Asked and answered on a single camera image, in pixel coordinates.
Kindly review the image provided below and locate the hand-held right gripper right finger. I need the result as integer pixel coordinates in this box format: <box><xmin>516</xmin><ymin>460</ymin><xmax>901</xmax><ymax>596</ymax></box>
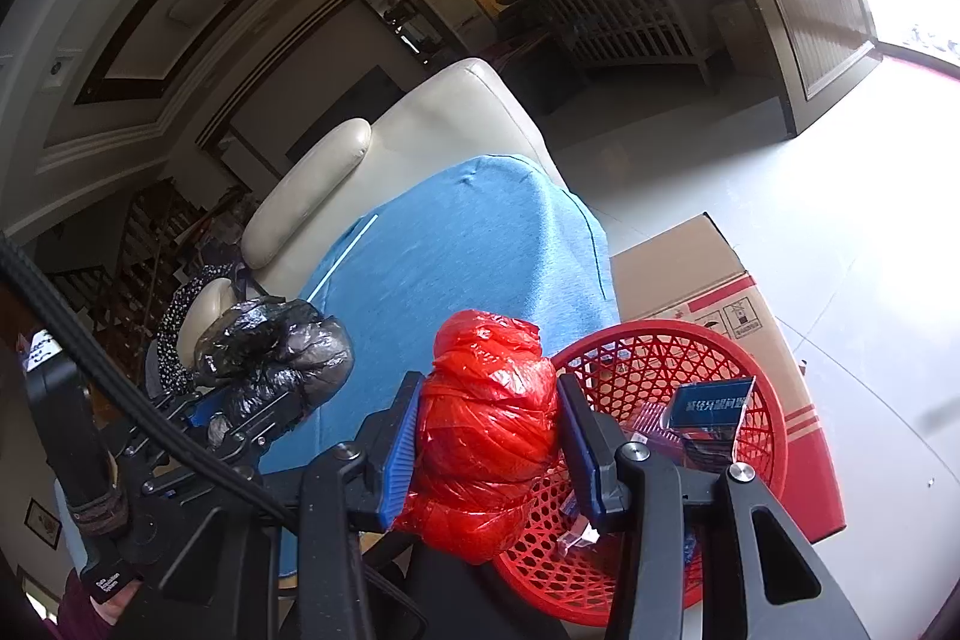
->
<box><xmin>556</xmin><ymin>374</ymin><xmax>875</xmax><ymax>640</ymax></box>

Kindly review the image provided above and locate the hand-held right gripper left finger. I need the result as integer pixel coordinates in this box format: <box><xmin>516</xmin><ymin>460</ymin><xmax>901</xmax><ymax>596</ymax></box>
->
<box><xmin>131</xmin><ymin>371</ymin><xmax>425</xmax><ymax>640</ymax></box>

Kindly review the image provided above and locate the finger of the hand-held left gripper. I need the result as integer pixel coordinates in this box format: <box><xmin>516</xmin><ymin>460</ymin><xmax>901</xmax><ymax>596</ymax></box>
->
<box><xmin>214</xmin><ymin>396</ymin><xmax>317</xmax><ymax>465</ymax></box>
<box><xmin>154</xmin><ymin>392</ymin><xmax>222</xmax><ymax>442</ymax></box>

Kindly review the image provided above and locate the black plastic bag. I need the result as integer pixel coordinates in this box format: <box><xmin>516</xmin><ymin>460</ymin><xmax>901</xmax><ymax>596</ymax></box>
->
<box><xmin>193</xmin><ymin>299</ymin><xmax>355</xmax><ymax>453</ymax></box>

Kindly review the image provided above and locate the red plastic bag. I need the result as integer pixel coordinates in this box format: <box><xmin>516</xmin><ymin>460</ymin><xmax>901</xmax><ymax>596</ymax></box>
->
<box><xmin>394</xmin><ymin>308</ymin><xmax>560</xmax><ymax>566</ymax></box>

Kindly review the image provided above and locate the red plastic basket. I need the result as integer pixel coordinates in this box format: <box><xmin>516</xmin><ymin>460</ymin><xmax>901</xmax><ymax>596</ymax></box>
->
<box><xmin>491</xmin><ymin>319</ymin><xmax>788</xmax><ymax>627</ymax></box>

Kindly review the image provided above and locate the person's left forearm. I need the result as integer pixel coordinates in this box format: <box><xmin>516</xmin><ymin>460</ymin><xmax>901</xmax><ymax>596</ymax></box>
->
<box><xmin>56</xmin><ymin>569</ymin><xmax>143</xmax><ymax>640</ymax></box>

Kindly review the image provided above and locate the clear plastic packet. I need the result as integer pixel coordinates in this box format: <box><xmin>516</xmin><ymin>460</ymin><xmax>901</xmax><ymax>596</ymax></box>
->
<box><xmin>626</xmin><ymin>404</ymin><xmax>676</xmax><ymax>453</ymax></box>

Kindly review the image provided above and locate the black polka dot cloth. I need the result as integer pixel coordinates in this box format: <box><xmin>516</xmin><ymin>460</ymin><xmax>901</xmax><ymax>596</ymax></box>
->
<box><xmin>154</xmin><ymin>261</ymin><xmax>241</xmax><ymax>393</ymax></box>

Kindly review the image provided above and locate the small framed picture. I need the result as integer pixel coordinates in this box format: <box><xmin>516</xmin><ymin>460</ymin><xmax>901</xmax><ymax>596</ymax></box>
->
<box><xmin>22</xmin><ymin>497</ymin><xmax>65</xmax><ymax>547</ymax></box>

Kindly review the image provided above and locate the small blue box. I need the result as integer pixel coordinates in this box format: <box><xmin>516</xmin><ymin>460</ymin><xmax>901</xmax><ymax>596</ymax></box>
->
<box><xmin>666</xmin><ymin>377</ymin><xmax>755</xmax><ymax>435</ymax></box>

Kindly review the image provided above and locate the wooden staircase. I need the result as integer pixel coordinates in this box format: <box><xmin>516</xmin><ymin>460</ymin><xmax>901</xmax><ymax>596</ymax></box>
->
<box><xmin>37</xmin><ymin>175</ymin><xmax>248</xmax><ymax>348</ymax></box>

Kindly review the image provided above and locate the thin white stick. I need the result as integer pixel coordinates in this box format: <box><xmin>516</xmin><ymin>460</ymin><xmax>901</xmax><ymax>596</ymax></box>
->
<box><xmin>304</xmin><ymin>215</ymin><xmax>380</xmax><ymax>304</ymax></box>

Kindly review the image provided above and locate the brown cardboard box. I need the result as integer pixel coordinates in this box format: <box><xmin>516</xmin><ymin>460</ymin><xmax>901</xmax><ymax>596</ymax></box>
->
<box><xmin>607</xmin><ymin>212</ymin><xmax>848</xmax><ymax>543</ymax></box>

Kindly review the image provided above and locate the blue tablecloth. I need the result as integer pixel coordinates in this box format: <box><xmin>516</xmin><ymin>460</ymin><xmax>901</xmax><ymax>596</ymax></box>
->
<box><xmin>259</xmin><ymin>155</ymin><xmax>622</xmax><ymax>585</ymax></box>

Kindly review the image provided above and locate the cream leather sofa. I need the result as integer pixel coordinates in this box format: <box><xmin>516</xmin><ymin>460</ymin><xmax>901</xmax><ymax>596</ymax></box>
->
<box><xmin>184</xmin><ymin>57</ymin><xmax>571</xmax><ymax>386</ymax></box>

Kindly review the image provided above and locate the glass display shelf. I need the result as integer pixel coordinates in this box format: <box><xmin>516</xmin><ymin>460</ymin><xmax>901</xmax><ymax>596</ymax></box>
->
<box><xmin>364</xmin><ymin>0</ymin><xmax>443</xmax><ymax>64</ymax></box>

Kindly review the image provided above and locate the white standing air conditioner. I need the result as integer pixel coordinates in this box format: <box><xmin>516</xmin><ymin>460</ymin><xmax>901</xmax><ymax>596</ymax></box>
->
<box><xmin>416</xmin><ymin>0</ymin><xmax>481</xmax><ymax>37</ymax></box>

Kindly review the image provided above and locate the wooden slatted crib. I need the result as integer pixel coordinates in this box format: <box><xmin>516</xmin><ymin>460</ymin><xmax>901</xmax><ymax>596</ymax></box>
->
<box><xmin>496</xmin><ymin>0</ymin><xmax>732</xmax><ymax>86</ymax></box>

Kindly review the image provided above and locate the black cable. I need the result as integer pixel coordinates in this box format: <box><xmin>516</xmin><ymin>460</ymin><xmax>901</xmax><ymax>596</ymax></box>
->
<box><xmin>0</xmin><ymin>235</ymin><xmax>301</xmax><ymax>532</ymax></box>

